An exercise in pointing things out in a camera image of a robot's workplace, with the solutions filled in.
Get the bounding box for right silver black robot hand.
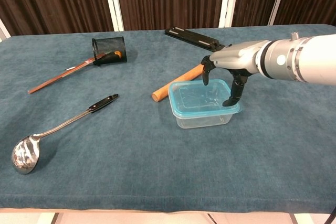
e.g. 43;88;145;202
201;40;270;109

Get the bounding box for teal container lid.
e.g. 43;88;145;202
167;78;241;117

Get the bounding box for clear plastic container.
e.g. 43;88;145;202
173;107;241;130

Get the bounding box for black flat folding stand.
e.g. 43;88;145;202
164;27;233;53

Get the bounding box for wooden rolling pin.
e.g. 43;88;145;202
151;63;205;103

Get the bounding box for black mesh pen cup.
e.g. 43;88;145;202
91;36;128;66

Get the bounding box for black tool with orange grip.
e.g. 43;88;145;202
93;50;123;66

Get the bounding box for blue velvet tablecloth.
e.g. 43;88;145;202
0;24;336;214

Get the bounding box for reddish brown chopstick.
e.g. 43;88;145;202
27;54;105;94
28;53;106;93

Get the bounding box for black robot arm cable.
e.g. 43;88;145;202
324;205;336;224

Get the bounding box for steel ladle with black handle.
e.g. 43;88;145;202
11;93;119;175

